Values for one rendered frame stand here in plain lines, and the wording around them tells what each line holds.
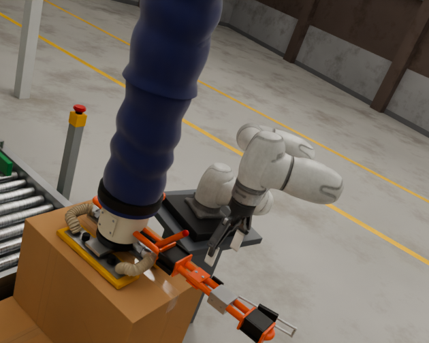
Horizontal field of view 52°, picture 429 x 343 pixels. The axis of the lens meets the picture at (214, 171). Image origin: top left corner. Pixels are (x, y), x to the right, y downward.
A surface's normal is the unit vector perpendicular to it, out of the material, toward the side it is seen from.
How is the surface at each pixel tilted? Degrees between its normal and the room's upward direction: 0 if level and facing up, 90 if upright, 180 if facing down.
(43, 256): 90
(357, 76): 90
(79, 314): 90
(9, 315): 0
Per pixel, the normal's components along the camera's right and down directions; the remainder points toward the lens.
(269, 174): -0.02, 0.43
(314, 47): -0.78, 0.04
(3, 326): 0.31, -0.85
